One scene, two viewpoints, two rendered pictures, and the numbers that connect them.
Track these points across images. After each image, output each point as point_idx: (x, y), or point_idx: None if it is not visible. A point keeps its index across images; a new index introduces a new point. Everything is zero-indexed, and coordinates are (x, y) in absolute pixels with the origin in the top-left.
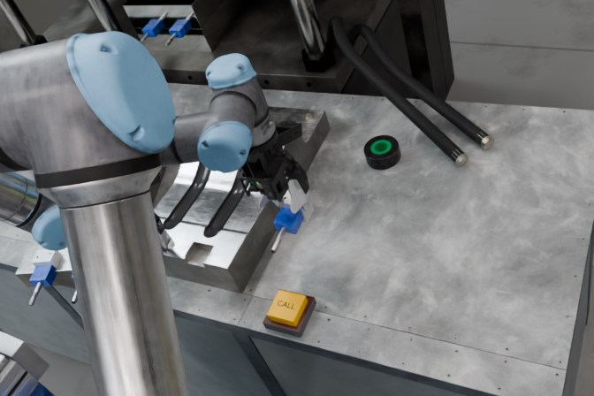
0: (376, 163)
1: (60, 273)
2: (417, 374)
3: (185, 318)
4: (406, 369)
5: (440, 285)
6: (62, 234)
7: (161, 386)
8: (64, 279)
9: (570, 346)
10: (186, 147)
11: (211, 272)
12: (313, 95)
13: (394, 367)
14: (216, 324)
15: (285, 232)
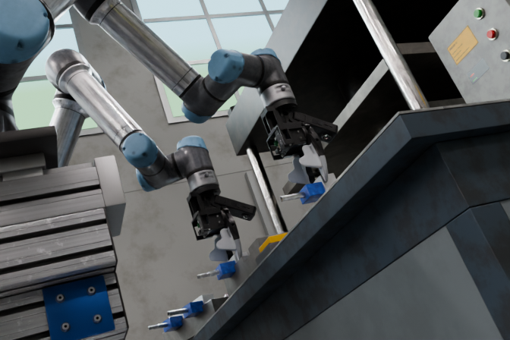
0: None
1: (184, 322)
2: (319, 199)
3: (228, 317)
4: (314, 203)
5: None
6: (136, 146)
7: None
8: (185, 332)
9: (469, 103)
10: (208, 76)
11: (253, 259)
12: None
13: (309, 209)
14: (238, 300)
15: (300, 193)
